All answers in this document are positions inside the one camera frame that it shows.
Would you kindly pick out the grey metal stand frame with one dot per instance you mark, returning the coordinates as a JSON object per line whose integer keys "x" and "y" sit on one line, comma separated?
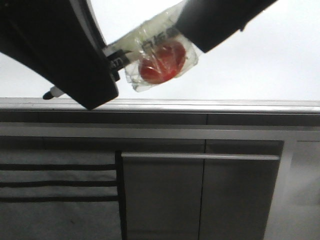
{"x": 199, "y": 182}

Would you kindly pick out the white whiteboard with tray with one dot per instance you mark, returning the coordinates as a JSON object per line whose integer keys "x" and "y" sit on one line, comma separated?
{"x": 275, "y": 58}

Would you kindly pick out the red round taped magnet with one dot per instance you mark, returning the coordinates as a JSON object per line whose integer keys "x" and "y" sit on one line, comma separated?
{"x": 155, "y": 64}

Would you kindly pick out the grey striped cloth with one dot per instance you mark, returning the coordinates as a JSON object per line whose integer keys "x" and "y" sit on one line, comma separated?
{"x": 59, "y": 195}

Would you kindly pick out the white black whiteboard marker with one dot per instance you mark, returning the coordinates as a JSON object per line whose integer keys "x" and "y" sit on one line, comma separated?
{"x": 160, "y": 27}

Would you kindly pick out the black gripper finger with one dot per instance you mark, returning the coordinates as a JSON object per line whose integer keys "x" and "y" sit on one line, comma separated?
{"x": 60, "y": 40}
{"x": 207, "y": 23}

